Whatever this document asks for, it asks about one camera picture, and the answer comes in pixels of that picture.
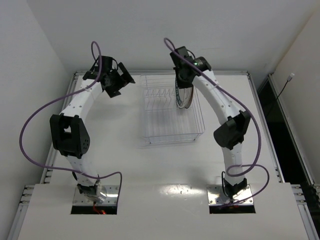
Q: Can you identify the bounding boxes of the orange sunburst plate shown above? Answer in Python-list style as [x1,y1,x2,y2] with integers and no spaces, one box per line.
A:
[189,86,195,107]

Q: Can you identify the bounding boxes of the white plate grey rings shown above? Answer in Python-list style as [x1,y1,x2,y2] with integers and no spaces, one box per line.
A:
[179,87,193,110]

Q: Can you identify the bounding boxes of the green rimmed white plate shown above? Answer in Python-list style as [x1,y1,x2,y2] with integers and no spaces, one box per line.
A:
[174,77,184,109]

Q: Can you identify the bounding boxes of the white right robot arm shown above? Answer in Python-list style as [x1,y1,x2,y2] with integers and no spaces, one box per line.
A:
[170,46,251,198]

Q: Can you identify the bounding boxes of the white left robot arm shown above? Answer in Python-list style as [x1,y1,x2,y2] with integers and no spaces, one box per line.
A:
[49,56,135,203]

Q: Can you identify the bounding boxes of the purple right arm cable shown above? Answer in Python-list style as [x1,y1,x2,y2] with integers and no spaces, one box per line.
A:
[163,37,270,208]

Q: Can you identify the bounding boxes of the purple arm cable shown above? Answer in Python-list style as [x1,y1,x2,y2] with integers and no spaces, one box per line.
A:
[163,37,270,208]
[19,41,123,198]

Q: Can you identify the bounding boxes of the white wire dish rack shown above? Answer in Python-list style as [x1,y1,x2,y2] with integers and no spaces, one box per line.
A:
[139,74,205,145]

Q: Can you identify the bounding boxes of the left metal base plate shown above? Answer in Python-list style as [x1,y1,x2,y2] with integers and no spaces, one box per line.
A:
[72,185,119,206]

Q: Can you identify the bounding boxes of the metal base plate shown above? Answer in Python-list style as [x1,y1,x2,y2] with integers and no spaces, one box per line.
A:
[206,185,254,207]
[72,185,119,206]

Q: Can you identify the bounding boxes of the black hanging usb cable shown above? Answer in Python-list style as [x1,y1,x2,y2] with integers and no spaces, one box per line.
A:
[276,72,295,101]

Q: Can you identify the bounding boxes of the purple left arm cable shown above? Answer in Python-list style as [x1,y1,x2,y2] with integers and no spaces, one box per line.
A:
[19,41,123,198]

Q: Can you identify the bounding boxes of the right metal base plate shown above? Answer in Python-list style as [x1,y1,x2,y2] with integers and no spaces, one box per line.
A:
[206,185,254,207]

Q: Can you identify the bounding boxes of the aluminium frame rail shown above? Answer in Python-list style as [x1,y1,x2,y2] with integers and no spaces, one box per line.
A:
[246,73,320,240]

